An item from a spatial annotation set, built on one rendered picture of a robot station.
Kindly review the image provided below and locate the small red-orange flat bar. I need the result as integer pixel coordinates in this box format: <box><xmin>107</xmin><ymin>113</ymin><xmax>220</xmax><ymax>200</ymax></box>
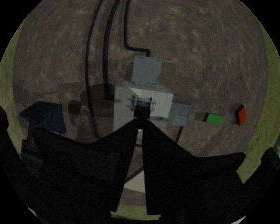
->
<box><xmin>236</xmin><ymin>104</ymin><xmax>246</xmax><ymax>125</ymax></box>

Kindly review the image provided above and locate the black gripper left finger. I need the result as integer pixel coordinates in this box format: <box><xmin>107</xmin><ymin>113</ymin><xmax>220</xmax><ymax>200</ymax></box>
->
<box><xmin>32</xmin><ymin>117</ymin><xmax>140</xmax><ymax>213</ymax></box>

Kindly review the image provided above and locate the small green flat bar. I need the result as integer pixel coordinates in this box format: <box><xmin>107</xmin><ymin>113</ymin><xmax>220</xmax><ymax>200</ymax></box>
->
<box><xmin>204</xmin><ymin>112</ymin><xmax>224</xmax><ymax>125</ymax></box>

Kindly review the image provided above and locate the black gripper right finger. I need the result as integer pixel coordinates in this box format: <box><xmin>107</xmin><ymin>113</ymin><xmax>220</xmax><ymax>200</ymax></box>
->
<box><xmin>143</xmin><ymin>119</ymin><xmax>246</xmax><ymax>214</ymax></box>

